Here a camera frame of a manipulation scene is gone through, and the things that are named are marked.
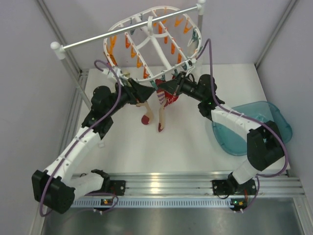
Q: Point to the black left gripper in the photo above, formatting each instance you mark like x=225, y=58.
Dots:
x=137, y=93

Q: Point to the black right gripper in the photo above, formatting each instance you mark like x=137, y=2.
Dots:
x=175, y=86

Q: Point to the striped pink purple sock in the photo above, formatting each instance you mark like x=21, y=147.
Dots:
x=148, y=117

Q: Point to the white round clip hanger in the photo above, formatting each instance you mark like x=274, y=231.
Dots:
x=122, y=56

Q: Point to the cream sock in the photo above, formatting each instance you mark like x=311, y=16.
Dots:
x=126, y=73

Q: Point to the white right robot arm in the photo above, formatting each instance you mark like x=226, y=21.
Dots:
x=263, y=139

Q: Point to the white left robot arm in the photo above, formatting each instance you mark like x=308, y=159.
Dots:
x=54, y=187

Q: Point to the red patterned sock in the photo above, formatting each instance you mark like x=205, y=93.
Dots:
x=167, y=98

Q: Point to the teal plastic basin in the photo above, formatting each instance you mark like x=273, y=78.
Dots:
x=262, y=111

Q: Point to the white metal drying rack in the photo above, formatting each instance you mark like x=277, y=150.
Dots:
x=172, y=35

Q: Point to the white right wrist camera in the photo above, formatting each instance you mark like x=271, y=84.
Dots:
x=188, y=66

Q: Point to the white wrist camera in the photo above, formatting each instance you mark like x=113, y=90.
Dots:
x=116, y=73
x=188, y=66

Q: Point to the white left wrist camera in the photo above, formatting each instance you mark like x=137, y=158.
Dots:
x=116, y=73

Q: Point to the aluminium rail base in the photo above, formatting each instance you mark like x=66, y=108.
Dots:
x=191, y=190

